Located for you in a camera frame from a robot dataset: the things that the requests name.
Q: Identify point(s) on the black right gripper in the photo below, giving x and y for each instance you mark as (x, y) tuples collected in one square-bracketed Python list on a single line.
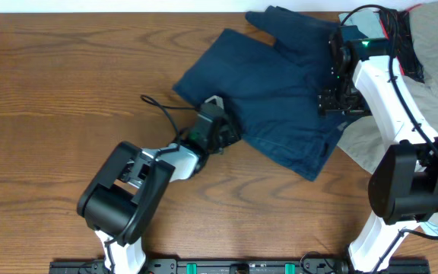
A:
[(327, 102)]

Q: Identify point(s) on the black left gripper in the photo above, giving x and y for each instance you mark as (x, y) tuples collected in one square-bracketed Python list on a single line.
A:
[(229, 125)]

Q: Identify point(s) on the dark blue denim shorts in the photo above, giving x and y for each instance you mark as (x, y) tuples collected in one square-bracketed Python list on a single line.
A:
[(273, 90)]

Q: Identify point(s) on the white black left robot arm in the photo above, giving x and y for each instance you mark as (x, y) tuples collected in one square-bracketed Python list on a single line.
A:
[(122, 198)]

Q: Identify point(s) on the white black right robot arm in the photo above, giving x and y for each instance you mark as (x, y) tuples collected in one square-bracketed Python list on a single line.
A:
[(403, 190)]

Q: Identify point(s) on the black red patterned garment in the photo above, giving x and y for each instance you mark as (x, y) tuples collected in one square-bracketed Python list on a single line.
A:
[(399, 22)]

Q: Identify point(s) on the khaki grey shorts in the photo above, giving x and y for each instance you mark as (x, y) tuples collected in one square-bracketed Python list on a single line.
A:
[(362, 140)]

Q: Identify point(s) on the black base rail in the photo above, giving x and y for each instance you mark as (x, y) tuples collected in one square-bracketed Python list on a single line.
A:
[(305, 265)]

